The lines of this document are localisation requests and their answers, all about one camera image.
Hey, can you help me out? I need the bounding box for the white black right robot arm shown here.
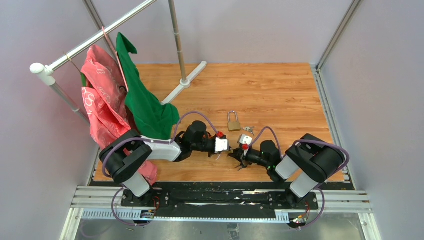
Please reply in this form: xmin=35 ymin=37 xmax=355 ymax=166
xmin=229 ymin=133 xmax=350 ymax=209

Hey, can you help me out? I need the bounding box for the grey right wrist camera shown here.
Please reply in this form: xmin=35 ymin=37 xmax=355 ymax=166
xmin=238 ymin=134 xmax=253 ymax=156

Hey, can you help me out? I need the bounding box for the pink patterned garment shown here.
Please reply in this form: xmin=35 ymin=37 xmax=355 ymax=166
xmin=80 ymin=44 xmax=159 ymax=186

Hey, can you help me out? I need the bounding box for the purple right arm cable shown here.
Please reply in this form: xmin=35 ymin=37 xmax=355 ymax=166
xmin=241 ymin=126 xmax=351 ymax=176

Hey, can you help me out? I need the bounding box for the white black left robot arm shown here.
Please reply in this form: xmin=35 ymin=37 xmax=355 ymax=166
xmin=99 ymin=120 xmax=231 ymax=207

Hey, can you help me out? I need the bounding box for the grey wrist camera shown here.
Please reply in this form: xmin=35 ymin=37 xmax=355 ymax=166
xmin=214 ymin=138 xmax=230 ymax=154
xmin=238 ymin=134 xmax=253 ymax=156

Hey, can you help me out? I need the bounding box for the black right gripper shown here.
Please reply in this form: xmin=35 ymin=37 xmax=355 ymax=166
xmin=229 ymin=145 xmax=271 ymax=168

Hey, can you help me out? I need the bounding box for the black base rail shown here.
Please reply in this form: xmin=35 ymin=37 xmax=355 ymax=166
xmin=71 ymin=181 xmax=372 ymax=229

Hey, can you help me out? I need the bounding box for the green garment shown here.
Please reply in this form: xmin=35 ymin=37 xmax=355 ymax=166
xmin=116 ymin=32 xmax=180 ymax=140

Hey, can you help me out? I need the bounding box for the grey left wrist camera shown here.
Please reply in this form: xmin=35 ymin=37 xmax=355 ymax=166
xmin=214 ymin=138 xmax=230 ymax=154

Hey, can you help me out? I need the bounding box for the large brass padlock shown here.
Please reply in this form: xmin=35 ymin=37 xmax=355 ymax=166
xmin=227 ymin=110 xmax=242 ymax=132

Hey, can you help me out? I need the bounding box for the aluminium frame post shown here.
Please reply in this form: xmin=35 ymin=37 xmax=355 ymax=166
xmin=311 ymin=0 xmax=381 ymax=240

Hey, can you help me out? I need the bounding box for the black-headed key bunch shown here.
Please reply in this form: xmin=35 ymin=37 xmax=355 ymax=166
xmin=235 ymin=163 xmax=247 ymax=171

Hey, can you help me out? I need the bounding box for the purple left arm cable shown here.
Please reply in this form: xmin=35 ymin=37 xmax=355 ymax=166
xmin=101 ymin=110 xmax=224 ymax=180

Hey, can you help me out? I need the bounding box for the white metal clothes rack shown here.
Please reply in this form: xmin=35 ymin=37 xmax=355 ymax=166
xmin=29 ymin=0 xmax=207 ymax=124

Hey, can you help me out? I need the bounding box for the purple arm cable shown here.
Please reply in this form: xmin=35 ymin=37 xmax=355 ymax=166
xmin=241 ymin=126 xmax=351 ymax=176
xmin=101 ymin=110 xmax=224 ymax=180

